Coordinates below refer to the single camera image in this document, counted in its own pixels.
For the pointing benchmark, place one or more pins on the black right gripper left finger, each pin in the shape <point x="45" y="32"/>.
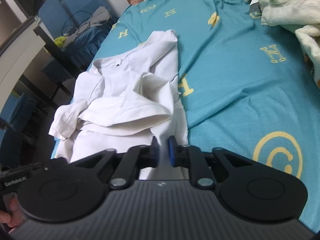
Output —
<point x="63" y="192"/>

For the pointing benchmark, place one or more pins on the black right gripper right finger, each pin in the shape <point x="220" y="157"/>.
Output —
<point x="246" y="188"/>

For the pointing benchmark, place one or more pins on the white shirt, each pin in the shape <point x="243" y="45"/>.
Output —
<point x="124" y="101"/>

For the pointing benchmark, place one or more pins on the person's left hand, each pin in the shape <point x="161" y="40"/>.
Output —
<point x="14" y="218"/>

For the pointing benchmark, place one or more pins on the teal patterned bed sheet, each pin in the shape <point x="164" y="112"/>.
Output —
<point x="244" y="86"/>

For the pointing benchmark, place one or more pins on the dark table with white edge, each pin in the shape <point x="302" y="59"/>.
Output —
<point x="17" y="52"/>

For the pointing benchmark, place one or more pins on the yellow green toy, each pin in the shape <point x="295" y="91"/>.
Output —
<point x="60" y="41"/>

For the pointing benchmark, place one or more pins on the blue covered chair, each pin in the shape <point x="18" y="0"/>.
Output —
<point x="54" y="16"/>
<point x="83" y="49"/>

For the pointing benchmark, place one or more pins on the grey cloth on chair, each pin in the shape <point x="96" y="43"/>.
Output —
<point x="98" y="18"/>

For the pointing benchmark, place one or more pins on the green fleece blanket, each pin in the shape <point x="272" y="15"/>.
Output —
<point x="300" y="17"/>

